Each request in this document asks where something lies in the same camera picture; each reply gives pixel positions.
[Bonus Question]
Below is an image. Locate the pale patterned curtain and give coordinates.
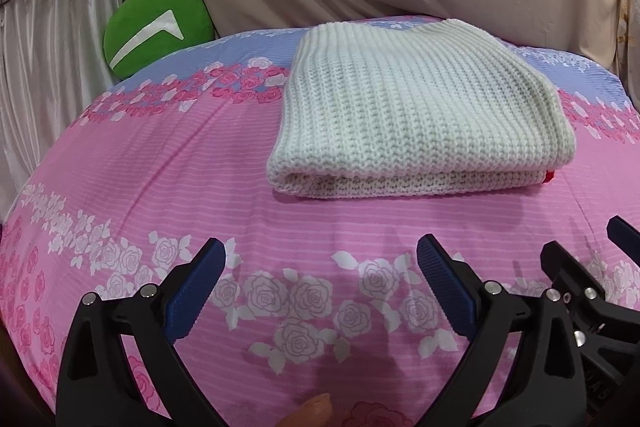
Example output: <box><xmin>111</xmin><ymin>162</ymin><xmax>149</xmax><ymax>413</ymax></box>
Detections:
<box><xmin>616</xmin><ymin>0</ymin><xmax>640</xmax><ymax>120</ymax></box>

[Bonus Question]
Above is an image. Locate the person's left hand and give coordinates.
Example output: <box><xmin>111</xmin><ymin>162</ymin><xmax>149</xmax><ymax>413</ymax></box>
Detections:
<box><xmin>298</xmin><ymin>392</ymin><xmax>332</xmax><ymax>427</ymax></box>

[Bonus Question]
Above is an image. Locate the green plush cushion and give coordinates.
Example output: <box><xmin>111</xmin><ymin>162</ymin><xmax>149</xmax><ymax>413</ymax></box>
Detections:
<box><xmin>103</xmin><ymin>0</ymin><xmax>216</xmax><ymax>82</ymax></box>

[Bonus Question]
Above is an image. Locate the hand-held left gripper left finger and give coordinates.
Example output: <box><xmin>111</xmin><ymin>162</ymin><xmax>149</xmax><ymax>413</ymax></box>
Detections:
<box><xmin>57</xmin><ymin>237</ymin><xmax>227</xmax><ymax>427</ymax></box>

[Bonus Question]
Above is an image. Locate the pink blue floral bed sheet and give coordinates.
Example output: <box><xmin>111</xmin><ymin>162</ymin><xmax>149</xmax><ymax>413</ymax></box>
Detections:
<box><xmin>0</xmin><ymin>14</ymin><xmax>640</xmax><ymax>427</ymax></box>

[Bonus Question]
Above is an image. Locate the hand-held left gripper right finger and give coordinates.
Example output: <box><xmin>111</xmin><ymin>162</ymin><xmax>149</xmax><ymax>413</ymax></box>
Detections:
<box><xmin>416</xmin><ymin>234</ymin><xmax>590</xmax><ymax>427</ymax></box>

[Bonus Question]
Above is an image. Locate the white satin curtain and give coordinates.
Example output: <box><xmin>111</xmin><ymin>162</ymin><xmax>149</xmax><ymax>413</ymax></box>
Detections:
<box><xmin>0</xmin><ymin>0</ymin><xmax>135</xmax><ymax>228</ymax></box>

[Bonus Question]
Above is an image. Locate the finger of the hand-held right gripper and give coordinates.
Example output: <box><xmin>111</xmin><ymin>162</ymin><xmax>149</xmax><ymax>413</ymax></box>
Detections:
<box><xmin>540</xmin><ymin>240</ymin><xmax>609</xmax><ymax>304</ymax></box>
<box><xmin>606</xmin><ymin>215</ymin><xmax>640</xmax><ymax>259</ymax></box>

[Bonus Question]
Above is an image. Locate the white navy red knit sweater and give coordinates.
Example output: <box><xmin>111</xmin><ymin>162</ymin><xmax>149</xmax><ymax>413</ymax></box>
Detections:
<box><xmin>266</xmin><ymin>19</ymin><xmax>579</xmax><ymax>200</ymax></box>

